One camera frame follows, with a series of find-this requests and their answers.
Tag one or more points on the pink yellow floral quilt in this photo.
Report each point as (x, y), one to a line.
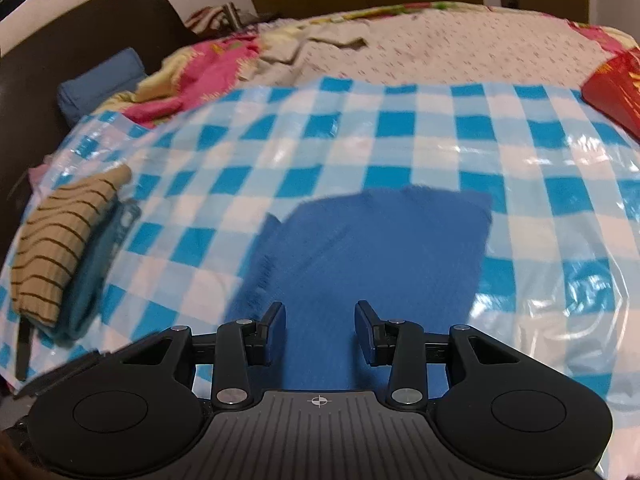
(188, 78)

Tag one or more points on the white floral bed sheet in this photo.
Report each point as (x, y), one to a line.
(460, 43)

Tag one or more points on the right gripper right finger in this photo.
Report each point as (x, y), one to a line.
(400, 345)

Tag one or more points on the blue white checkered plastic sheet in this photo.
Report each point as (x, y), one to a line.
(561, 275)

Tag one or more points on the blue pillow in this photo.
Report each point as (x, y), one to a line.
(80, 96)

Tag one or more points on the red white striped cloth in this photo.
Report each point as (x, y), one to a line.
(213, 22)

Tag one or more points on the red gift bag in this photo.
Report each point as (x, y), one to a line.
(613, 90)

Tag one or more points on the dark wooden headboard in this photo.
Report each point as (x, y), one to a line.
(32, 125)

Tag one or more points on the blue striped knit sweater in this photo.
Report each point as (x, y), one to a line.
(414, 253)

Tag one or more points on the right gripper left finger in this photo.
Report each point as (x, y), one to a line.
(243, 344)

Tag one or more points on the beige crumpled cloth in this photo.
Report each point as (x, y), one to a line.
(287, 52)

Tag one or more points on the beige brown striped folded garment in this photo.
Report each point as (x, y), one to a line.
(54, 238)

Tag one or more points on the teal folded garment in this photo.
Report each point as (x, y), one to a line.
(81, 296)

